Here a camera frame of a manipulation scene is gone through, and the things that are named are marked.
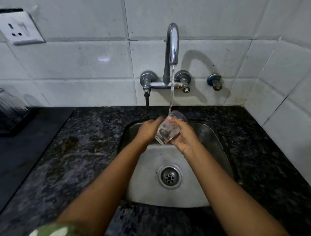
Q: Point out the person's right hand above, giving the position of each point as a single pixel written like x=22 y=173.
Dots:
x=186 y=138

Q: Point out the person's left hand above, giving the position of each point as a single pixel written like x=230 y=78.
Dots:
x=146 y=132

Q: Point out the person's left thumb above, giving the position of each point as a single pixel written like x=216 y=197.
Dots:
x=157 y=121

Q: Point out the person's right thumb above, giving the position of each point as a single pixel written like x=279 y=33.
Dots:
x=175 y=122

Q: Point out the clear drinking glass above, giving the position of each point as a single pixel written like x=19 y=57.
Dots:
x=168 y=128

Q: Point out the person's left forearm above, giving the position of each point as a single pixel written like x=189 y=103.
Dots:
x=104 y=187

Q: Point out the person's right forearm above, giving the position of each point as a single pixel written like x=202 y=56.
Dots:
x=226 y=192

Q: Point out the stainless steel sink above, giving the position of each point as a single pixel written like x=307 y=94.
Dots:
x=175 y=165

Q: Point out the round metal sink drain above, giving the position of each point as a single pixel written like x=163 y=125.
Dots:
x=170 y=176

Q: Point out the black drying mat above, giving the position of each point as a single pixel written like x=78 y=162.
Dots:
x=23 y=150

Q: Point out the ribbed clear glass container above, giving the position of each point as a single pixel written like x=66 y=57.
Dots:
x=11 y=113

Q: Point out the green patterned sleeve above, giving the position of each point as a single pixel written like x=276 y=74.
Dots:
x=54 y=229

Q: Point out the small wall angle valve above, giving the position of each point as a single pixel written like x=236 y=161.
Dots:
x=215 y=82

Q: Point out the chrome wall-mounted faucet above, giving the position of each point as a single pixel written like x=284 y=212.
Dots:
x=170 y=63

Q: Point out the white wall power socket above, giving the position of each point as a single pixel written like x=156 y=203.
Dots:
x=19 y=28

